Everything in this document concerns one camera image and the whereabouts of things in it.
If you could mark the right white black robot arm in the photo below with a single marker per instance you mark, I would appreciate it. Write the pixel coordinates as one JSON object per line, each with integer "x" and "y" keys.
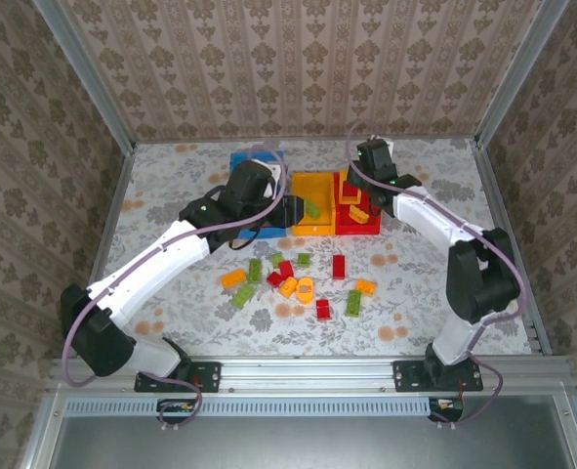
{"x": 429, "y": 217}

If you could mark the right aluminium side rail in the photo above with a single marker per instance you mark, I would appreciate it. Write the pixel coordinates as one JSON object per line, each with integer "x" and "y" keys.
{"x": 494, "y": 195}

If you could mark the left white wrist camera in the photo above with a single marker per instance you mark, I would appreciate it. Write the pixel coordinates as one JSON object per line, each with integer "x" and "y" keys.
{"x": 276, "y": 173}

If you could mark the left aluminium frame post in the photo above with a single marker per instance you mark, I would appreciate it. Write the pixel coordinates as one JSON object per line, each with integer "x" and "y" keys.
{"x": 85, "y": 73}

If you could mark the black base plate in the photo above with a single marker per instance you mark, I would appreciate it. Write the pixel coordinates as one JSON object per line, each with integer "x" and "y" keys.
{"x": 205, "y": 376}
{"x": 407, "y": 376}

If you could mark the aluminium front rail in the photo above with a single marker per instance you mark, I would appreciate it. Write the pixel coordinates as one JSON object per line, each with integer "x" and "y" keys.
{"x": 307, "y": 373}

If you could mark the right aluminium frame post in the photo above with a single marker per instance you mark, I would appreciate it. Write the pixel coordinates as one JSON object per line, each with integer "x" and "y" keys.
{"x": 522, "y": 73}

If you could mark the blue plastic bin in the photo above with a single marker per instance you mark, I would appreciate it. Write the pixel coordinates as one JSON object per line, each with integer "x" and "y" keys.
{"x": 263, "y": 157}

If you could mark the yellow rounded lego piece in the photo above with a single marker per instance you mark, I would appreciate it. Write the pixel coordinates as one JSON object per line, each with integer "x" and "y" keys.
{"x": 305, "y": 290}

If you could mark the yellow lego window frame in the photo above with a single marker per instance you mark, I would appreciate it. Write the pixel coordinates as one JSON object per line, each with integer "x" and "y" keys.
{"x": 350, "y": 197}

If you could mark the aluminium frame post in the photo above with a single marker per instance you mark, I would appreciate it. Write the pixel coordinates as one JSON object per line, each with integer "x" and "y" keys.
{"x": 85, "y": 73}
{"x": 522, "y": 73}

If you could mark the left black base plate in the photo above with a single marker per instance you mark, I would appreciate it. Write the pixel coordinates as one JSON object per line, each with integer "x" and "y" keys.
{"x": 205, "y": 376}

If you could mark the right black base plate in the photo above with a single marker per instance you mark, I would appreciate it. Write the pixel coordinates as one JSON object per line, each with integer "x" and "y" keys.
{"x": 407, "y": 376}

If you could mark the small red lego brick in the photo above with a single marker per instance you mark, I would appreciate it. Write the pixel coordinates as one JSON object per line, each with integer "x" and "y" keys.
{"x": 273, "y": 278}

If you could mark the grey metal shelf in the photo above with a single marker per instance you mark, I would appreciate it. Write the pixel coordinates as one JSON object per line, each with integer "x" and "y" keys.
{"x": 317, "y": 444}

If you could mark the aluminium side rail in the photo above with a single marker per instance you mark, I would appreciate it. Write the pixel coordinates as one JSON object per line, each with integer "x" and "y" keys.
{"x": 494, "y": 195}
{"x": 118, "y": 195}

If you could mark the small green lego brick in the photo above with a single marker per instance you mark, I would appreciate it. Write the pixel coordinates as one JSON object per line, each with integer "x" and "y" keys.
{"x": 303, "y": 259}
{"x": 277, "y": 259}

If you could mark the orange lego brick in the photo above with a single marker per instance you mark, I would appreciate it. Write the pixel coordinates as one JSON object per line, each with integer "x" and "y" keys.
{"x": 366, "y": 287}
{"x": 287, "y": 286}
{"x": 358, "y": 214}
{"x": 233, "y": 278}

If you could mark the yellow plastic bin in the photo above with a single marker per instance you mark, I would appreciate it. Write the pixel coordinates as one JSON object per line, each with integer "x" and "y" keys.
{"x": 312, "y": 185}

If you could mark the left aluminium side rail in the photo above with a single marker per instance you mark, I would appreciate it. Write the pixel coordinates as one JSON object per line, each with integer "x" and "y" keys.
{"x": 118, "y": 195}

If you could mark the red plastic bin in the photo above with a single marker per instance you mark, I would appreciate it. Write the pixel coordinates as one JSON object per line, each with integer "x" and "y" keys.
{"x": 356, "y": 227}

